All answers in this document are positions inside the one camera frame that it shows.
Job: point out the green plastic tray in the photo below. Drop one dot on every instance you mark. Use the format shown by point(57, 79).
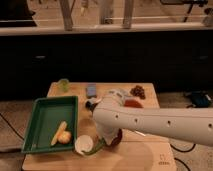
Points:
point(46, 116)

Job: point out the brown grape bunch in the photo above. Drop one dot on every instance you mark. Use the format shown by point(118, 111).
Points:
point(138, 91)

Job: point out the wooden cutting board table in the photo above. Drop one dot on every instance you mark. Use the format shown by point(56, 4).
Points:
point(134, 153)

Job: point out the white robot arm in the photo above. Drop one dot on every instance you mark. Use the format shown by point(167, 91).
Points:
point(187, 124)

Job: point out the dark red bowl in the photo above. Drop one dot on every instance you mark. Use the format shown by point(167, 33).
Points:
point(117, 140)

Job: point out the small green cup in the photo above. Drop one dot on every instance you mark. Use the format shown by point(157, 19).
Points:
point(63, 85)

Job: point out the yellow orange round fruit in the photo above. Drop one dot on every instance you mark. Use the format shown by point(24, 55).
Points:
point(65, 137)

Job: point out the green pepper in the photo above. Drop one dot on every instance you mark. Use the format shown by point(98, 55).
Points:
point(100, 144)

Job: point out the blue sponge block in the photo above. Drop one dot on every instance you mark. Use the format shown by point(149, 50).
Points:
point(91, 91)

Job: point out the red orange plate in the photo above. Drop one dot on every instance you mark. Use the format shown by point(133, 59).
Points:
point(133, 104)

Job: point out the dark teal device on floor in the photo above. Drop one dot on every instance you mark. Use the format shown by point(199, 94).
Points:
point(199, 99)

